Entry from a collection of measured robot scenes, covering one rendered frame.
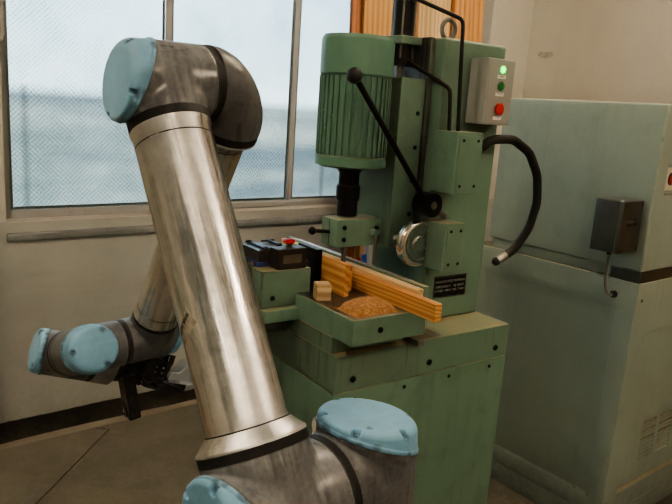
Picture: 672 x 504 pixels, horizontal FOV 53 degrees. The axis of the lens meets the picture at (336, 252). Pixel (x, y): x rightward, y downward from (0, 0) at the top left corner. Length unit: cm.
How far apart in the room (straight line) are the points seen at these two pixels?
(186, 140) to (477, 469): 136
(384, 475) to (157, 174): 51
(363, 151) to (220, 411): 88
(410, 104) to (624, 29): 241
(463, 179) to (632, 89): 232
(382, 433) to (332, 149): 84
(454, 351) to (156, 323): 78
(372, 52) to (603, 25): 257
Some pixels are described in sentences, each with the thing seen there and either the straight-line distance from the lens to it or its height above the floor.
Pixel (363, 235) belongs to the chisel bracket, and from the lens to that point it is 170.
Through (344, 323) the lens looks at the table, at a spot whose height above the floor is 89.
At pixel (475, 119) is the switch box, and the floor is 133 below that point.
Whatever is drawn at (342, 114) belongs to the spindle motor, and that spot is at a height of 132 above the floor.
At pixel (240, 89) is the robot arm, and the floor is 135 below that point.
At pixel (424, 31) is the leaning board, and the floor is 172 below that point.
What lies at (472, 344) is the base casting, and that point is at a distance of 180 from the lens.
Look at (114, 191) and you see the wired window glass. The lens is 284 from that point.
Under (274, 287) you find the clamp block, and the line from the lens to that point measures 157.
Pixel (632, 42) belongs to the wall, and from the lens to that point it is 395.
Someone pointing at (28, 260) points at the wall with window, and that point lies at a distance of 271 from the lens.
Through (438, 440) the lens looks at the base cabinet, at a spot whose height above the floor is 51.
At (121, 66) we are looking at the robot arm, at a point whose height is 137.
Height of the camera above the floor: 134
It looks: 12 degrees down
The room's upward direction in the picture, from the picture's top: 4 degrees clockwise
